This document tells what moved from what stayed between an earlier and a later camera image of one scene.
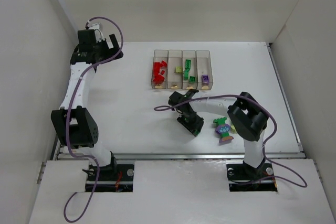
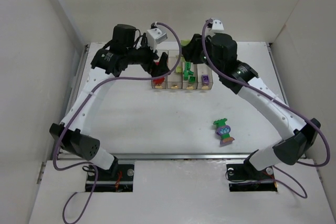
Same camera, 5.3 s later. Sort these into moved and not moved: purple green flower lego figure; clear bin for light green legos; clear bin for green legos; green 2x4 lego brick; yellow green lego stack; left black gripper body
Moved: yellow green lego stack; left black gripper body
Not moved: clear bin for light green legos; clear bin for green legos; green 2x4 lego brick; purple green flower lego figure
